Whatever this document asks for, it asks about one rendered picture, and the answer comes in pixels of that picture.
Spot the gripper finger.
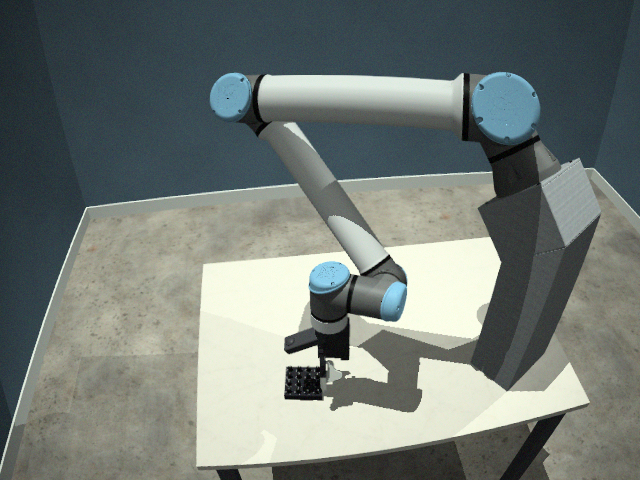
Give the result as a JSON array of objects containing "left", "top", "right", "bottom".
[{"left": 319, "top": 353, "right": 343, "bottom": 394}]

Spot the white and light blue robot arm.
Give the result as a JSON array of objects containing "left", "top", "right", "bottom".
[{"left": 210, "top": 72, "right": 562, "bottom": 354}]

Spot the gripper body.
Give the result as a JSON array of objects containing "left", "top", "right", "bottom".
[{"left": 317, "top": 317, "right": 350, "bottom": 360}]

